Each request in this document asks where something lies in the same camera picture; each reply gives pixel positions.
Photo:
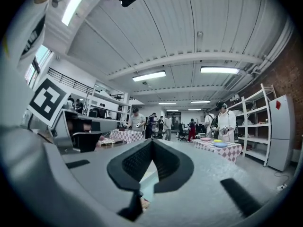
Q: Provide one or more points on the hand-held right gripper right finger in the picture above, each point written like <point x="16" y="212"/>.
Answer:
<point x="203" y="174"/>

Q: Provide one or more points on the black office chair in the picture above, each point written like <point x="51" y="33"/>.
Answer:
<point x="182" y="131"/>

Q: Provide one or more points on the person's white printed shirt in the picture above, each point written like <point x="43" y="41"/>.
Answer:
<point x="14" y="91"/>

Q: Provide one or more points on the long ceiling light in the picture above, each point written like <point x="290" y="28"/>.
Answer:
<point x="72" y="9"/>
<point x="219" y="70"/>
<point x="149" y="76"/>

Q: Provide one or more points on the white metal shelving rack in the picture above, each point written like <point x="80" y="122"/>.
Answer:
<point x="254" y="126"/>
<point x="106" y="107"/>

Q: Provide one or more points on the checkered cloth table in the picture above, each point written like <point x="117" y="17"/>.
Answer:
<point x="127" y="136"/>
<point x="225" y="151"/>

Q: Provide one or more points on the blue plate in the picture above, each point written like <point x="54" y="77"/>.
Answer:
<point x="220" y="144"/>

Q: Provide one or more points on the pink plate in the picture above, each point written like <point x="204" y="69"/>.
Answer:
<point x="206" y="139"/>

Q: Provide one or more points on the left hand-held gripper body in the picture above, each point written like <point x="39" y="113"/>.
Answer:
<point x="64" y="138"/>

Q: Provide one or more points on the white refrigerator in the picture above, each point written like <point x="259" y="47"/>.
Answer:
<point x="280" y="131"/>

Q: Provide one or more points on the window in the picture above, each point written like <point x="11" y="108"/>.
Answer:
<point x="39" y="63"/>

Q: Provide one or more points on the yellow plate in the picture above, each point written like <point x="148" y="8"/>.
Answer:
<point x="217" y="141"/>

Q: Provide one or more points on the black balcony railing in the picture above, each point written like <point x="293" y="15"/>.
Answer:
<point x="71" y="81"/>

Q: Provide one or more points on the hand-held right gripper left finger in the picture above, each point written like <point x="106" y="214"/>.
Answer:
<point x="94" y="174"/>

